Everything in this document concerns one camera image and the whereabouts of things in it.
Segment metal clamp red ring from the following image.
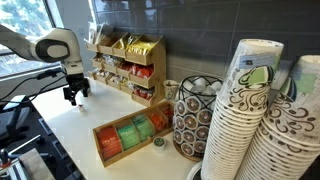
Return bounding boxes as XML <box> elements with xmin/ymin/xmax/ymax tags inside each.
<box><xmin>0</xmin><ymin>148</ymin><xmax>21</xmax><ymax>180</ymax></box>

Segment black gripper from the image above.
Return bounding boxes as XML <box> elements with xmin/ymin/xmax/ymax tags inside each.
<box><xmin>63</xmin><ymin>72</ymin><xmax>91</xmax><ymax>107</ymax></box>

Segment wrapped paper cup stack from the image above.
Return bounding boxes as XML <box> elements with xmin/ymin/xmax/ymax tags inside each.
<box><xmin>268</xmin><ymin>59</ymin><xmax>298</xmax><ymax>104</ymax></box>

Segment orange tea packets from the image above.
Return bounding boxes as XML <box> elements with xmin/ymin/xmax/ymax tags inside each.
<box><xmin>148</xmin><ymin>111</ymin><xmax>169</xmax><ymax>132</ymax></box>

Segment white pods pile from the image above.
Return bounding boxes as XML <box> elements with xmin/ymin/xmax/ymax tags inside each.
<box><xmin>186</xmin><ymin>77</ymin><xmax>223</xmax><ymax>98</ymax></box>

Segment yellow sweetener packets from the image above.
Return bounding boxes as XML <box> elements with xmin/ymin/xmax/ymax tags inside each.
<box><xmin>126</xmin><ymin>40</ymin><xmax>158</xmax><ymax>56</ymax></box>
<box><xmin>117</xmin><ymin>33</ymin><xmax>139</xmax><ymax>51</ymax></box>

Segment light green tea packets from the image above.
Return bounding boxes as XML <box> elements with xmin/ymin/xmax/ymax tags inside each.
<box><xmin>130</xmin><ymin>113</ymin><xmax>156</xmax><ymax>141</ymax></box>

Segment green lid coffee pod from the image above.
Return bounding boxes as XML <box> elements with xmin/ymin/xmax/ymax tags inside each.
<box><xmin>152</xmin><ymin>135</ymin><xmax>168</xmax><ymax>153</ymax></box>

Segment black wire pod carousel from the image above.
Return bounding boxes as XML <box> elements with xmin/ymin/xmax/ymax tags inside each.
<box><xmin>172</xmin><ymin>74</ymin><xmax>224</xmax><ymax>163</ymax></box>

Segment tall paper cup stack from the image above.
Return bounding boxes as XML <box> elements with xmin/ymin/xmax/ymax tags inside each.
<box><xmin>200</xmin><ymin>38</ymin><xmax>285</xmax><ymax>180</ymax></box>
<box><xmin>234</xmin><ymin>54</ymin><xmax>320</xmax><ymax>180</ymax></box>

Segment red sugar packets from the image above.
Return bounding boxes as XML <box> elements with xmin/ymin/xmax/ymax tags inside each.
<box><xmin>130</xmin><ymin>63</ymin><xmax>155</xmax><ymax>79</ymax></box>
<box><xmin>118</xmin><ymin>61</ymin><xmax>133</xmax><ymax>72</ymax></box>

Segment patterned paper cup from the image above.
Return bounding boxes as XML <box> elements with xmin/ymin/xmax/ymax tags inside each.
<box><xmin>162</xmin><ymin>79</ymin><xmax>181</xmax><ymax>103</ymax></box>

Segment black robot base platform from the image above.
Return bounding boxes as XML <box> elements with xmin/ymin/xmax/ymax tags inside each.
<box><xmin>0</xmin><ymin>96</ymin><xmax>86</xmax><ymax>180</ymax></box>

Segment red tea packets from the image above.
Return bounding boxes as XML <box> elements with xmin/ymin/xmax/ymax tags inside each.
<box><xmin>162</xmin><ymin>105</ymin><xmax>175</xmax><ymax>123</ymax></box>
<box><xmin>96</xmin><ymin>125</ymin><xmax>123</xmax><ymax>160</ymax></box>

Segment white stir stick packets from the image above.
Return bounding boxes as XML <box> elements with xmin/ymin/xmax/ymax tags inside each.
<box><xmin>87</xmin><ymin>21</ymin><xmax>114</xmax><ymax>46</ymax></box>

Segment wooden tea box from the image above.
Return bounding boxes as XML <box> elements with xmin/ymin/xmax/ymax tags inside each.
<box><xmin>92</xmin><ymin>100</ymin><xmax>175</xmax><ymax>168</ymax></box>

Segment clear white packets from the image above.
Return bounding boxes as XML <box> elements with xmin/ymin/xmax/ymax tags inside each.
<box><xmin>101</xmin><ymin>54</ymin><xmax>121</xmax><ymax>66</ymax></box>

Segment glass window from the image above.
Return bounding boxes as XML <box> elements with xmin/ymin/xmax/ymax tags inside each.
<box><xmin>0</xmin><ymin>0</ymin><xmax>64</xmax><ymax>79</ymax></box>

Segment grey metal plate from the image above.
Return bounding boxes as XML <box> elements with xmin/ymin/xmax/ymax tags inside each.
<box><xmin>18</xmin><ymin>148</ymin><xmax>56</xmax><ymax>180</ymax></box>

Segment brown sugar packets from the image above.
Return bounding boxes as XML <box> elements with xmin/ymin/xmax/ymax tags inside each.
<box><xmin>92</xmin><ymin>54</ymin><xmax>104</xmax><ymax>66</ymax></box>

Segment wooden condiment rack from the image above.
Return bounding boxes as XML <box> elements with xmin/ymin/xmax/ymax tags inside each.
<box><xmin>84</xmin><ymin>31</ymin><xmax>168</xmax><ymax>108</ymax></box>

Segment black camera stand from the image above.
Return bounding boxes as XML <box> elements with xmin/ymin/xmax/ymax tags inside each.
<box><xmin>0</xmin><ymin>94</ymin><xmax>33</xmax><ymax>144</ymax></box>

